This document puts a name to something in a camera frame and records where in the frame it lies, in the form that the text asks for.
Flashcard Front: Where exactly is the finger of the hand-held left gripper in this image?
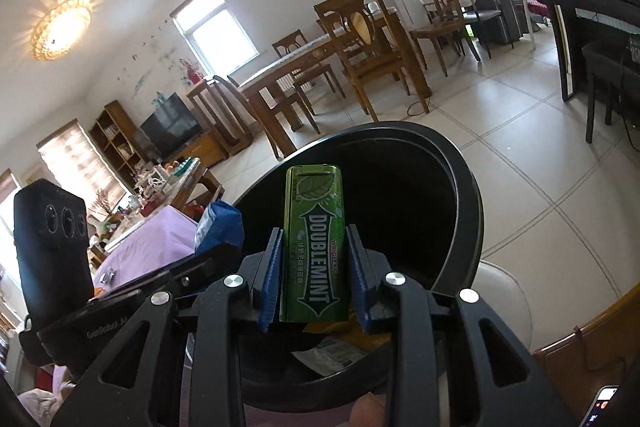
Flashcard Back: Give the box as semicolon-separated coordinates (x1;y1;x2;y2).
167;241;243;293

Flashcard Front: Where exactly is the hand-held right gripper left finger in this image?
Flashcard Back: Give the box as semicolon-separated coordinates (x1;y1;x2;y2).
47;227;286;427

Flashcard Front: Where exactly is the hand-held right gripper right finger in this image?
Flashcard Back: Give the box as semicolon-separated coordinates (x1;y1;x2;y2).
347;223;591;427

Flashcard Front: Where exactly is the blue snack packet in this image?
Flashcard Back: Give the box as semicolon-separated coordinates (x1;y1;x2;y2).
192;201;246;255

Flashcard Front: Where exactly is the green gum box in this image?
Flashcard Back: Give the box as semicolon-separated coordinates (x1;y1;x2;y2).
280;164;351;324

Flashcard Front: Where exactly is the black trash bin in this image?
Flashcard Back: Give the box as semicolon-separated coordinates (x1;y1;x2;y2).
232;121;485;413

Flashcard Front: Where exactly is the orange snack packet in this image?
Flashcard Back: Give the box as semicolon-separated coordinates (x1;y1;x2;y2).
345;322;397;358

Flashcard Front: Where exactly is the purple tablecloth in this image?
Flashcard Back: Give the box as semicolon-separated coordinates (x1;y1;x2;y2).
50;206;201;395

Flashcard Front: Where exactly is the cluttered coffee table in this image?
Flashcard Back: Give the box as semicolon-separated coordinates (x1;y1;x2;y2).
87;157;226;258

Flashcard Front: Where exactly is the white printed wrapper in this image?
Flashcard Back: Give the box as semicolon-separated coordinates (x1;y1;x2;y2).
295;339;361;378

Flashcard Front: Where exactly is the striped window blind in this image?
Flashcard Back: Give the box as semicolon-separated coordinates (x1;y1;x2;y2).
37;119;128;212

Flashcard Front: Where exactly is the wooden television cabinet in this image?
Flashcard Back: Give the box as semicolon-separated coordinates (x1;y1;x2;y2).
165;132;228;170

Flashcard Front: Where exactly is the black flat television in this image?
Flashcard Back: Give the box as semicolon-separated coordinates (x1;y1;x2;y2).
140;93;203;158

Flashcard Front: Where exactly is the wooden bookshelf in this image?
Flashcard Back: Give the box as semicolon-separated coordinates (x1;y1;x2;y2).
90;101;161;180

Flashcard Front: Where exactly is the white cushioned stool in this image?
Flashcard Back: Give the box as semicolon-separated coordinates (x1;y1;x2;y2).
435;259;533;358

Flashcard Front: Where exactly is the tall wooden stand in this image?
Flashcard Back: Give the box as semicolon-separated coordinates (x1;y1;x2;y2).
186;79;236;156

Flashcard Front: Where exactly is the wooden dining table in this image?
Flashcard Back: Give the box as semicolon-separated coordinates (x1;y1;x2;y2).
239;9;431;158

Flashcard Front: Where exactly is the wooden chair with oval back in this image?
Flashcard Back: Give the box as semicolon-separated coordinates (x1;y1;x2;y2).
315;0;411;122
410;0;481;78

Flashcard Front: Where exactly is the round shell ceiling lamp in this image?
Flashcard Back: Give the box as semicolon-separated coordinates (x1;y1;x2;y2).
31;4;93;62

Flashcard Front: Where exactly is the white framed window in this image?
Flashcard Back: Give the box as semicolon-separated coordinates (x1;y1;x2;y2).
170;0;261;75

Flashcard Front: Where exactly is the black smartphone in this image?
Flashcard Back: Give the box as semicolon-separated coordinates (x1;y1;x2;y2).
582;385;621;427

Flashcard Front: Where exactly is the black armchair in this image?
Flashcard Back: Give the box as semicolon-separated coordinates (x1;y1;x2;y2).
470;0;531;48

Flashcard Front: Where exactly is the black piano bench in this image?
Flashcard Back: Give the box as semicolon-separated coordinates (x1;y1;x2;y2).
582;41;640;142

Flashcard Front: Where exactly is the black piano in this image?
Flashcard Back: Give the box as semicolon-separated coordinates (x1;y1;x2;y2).
537;0;640;142

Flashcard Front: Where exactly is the black floor cable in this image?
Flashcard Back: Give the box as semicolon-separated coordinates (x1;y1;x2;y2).
406;97;433;118

